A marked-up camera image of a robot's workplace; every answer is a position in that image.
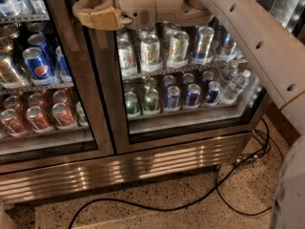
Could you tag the white green can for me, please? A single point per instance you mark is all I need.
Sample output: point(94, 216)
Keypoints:
point(150, 54)
point(178, 49)
point(126, 58)

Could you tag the red coke can middle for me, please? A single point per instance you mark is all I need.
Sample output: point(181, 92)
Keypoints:
point(38, 120)

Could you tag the red coke can right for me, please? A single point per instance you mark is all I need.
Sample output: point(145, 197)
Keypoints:
point(63, 116)

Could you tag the gold can front left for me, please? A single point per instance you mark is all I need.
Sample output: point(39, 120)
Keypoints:
point(10, 76)

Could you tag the white green can middle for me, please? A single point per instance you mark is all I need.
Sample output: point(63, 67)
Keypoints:
point(150, 54)

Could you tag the red coke can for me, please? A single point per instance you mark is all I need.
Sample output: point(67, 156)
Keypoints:
point(63, 116)
point(14, 122)
point(38, 120)

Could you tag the blue can middle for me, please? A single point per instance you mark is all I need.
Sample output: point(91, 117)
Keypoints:
point(192, 99)

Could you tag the blue can left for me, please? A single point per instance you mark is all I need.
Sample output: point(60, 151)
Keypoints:
point(172, 99)

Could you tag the red coke can left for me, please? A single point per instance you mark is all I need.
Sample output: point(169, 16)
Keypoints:
point(14, 122)

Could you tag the clear water bottle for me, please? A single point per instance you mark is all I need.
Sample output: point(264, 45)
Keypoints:
point(231, 92)

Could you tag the white green can right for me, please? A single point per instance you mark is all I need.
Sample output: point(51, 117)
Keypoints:
point(178, 49)

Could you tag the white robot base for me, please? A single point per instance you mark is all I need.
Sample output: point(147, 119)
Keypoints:
point(289, 200)

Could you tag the white green can left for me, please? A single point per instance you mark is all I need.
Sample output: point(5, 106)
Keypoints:
point(126, 58)

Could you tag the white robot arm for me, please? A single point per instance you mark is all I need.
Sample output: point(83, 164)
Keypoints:
point(276, 56)

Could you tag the stainless fridge base grille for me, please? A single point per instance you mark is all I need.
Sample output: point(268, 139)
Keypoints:
point(107, 171)

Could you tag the glass fridge door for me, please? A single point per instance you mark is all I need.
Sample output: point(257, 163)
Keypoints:
point(164, 129)
point(50, 104)

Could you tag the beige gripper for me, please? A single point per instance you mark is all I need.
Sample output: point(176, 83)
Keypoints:
point(134, 4)

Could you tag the blue pepsi can front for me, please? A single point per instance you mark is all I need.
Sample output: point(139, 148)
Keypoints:
point(41, 69)

